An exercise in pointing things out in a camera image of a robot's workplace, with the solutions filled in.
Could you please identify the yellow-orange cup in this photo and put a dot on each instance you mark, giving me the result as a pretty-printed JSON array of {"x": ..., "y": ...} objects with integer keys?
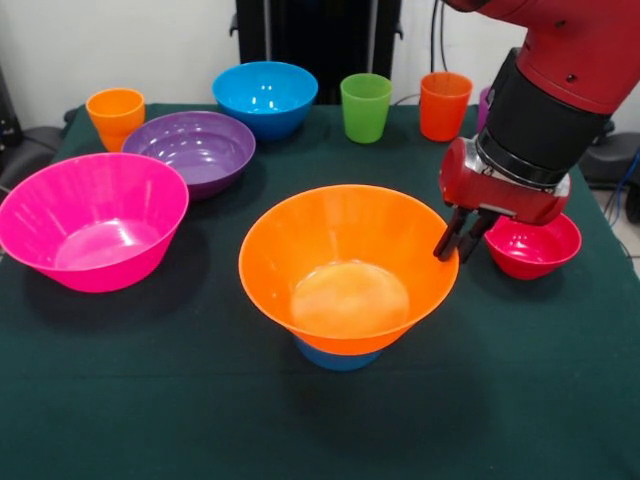
[{"x": 117, "y": 125}]

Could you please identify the large orange bowl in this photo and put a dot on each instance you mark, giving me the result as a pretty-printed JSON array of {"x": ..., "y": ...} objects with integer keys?
[{"x": 280, "y": 250}]

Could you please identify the large blue bowl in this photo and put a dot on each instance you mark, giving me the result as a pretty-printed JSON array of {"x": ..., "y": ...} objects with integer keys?
[{"x": 270, "y": 120}]

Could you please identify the small blue bowl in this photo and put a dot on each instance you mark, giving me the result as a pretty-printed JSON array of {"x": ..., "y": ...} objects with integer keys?
[{"x": 335, "y": 361}]

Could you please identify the dark green tablecloth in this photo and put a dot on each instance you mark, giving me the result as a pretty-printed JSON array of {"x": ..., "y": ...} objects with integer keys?
[{"x": 200, "y": 425}]

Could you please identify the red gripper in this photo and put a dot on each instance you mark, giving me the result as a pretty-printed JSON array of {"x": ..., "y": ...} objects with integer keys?
[{"x": 500, "y": 197}]

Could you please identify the orange-red cup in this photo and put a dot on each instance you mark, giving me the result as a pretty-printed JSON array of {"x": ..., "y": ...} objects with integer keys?
[{"x": 442, "y": 117}]

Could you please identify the purple cup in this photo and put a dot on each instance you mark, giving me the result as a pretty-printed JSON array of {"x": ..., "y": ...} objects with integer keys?
[{"x": 483, "y": 110}]

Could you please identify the large pink bowl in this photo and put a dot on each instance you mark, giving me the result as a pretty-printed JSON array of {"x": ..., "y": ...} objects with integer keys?
[{"x": 115, "y": 270}]

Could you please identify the small red bowl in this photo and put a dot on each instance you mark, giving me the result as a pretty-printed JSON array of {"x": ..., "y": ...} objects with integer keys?
[{"x": 535, "y": 257}]

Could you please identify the green cup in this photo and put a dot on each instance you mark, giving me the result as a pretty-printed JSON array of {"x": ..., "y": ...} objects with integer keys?
[{"x": 365, "y": 115}]

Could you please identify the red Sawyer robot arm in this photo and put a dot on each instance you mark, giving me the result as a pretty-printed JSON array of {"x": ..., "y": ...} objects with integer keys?
[{"x": 560, "y": 90}]

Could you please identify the purple bowl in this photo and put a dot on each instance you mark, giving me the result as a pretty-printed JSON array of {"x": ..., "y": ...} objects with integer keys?
[{"x": 200, "y": 160}]

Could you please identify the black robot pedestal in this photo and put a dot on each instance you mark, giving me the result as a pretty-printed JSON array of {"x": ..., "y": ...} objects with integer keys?
[{"x": 320, "y": 35}]

